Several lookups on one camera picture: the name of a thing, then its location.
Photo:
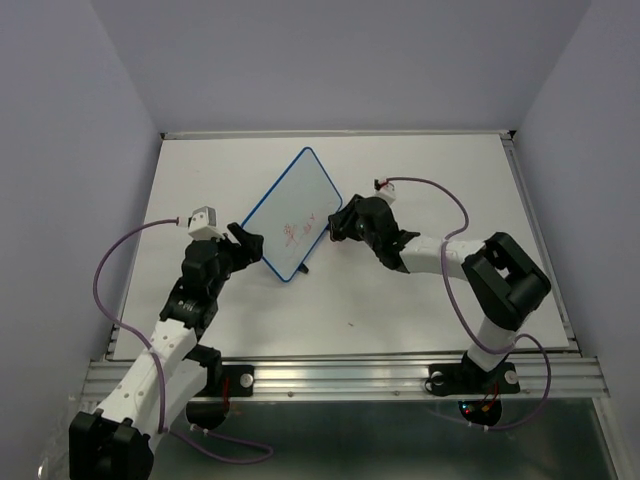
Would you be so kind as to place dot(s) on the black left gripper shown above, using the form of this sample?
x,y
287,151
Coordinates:
x,y
243,256

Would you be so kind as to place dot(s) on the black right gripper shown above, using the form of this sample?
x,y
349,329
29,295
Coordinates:
x,y
345,217

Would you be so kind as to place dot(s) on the blue-edged small whiteboard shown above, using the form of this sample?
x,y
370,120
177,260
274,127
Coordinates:
x,y
293,214

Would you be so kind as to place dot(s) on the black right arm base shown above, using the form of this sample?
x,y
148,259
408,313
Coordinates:
x,y
481,404

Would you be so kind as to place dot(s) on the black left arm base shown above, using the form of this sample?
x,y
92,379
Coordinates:
x,y
209,408

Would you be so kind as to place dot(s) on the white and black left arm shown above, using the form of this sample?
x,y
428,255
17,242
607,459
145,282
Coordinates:
x,y
118,439

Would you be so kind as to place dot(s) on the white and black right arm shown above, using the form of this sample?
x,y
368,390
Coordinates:
x,y
507,283

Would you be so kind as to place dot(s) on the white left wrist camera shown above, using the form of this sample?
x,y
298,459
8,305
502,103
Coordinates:
x,y
201,225

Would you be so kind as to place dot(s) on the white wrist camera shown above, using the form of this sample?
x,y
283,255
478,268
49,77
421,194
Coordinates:
x,y
201,225
385,190

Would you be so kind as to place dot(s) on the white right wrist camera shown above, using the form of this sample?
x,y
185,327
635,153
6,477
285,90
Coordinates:
x,y
385,190

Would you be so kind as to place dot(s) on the white table edge rail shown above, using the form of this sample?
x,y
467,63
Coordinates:
x,y
213,135

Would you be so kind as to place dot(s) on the aluminium front mounting rail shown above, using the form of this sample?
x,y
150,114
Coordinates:
x,y
376,378

